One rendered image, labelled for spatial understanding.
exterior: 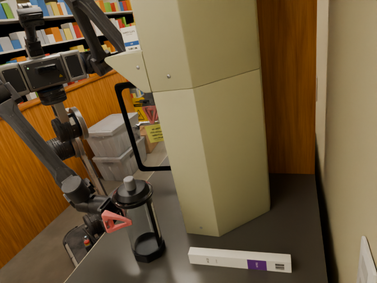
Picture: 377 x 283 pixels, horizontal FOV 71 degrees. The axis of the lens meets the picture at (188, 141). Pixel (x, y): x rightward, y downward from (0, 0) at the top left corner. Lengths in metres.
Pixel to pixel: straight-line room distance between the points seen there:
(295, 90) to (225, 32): 0.41
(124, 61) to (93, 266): 0.61
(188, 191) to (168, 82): 0.32
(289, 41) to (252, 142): 0.36
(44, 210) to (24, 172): 0.44
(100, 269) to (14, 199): 1.98
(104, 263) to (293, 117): 0.79
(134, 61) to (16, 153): 2.21
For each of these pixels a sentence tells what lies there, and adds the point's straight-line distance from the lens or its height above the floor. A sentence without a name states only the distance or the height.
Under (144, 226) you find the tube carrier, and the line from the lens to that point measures 0.77.
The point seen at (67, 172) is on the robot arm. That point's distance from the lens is 0.91.
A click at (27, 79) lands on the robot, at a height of 1.44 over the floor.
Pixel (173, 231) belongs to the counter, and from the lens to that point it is 0.93.
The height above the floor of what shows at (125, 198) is 1.18.
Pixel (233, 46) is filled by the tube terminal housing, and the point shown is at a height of 1.48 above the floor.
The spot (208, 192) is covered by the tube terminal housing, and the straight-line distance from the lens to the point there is 0.77.
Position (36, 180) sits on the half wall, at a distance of 2.92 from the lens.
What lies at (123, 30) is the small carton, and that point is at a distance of 0.77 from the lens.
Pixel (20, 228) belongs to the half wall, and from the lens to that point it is 2.90.
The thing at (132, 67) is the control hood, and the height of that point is 1.48.
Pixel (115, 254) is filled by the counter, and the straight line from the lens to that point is 0.94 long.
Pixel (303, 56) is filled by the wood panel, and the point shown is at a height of 1.38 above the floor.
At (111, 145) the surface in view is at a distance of 3.03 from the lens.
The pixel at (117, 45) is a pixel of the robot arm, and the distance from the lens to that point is 1.16.
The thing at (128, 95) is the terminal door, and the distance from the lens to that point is 1.08.
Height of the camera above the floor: 1.56
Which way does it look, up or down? 24 degrees down
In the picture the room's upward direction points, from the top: 11 degrees counter-clockwise
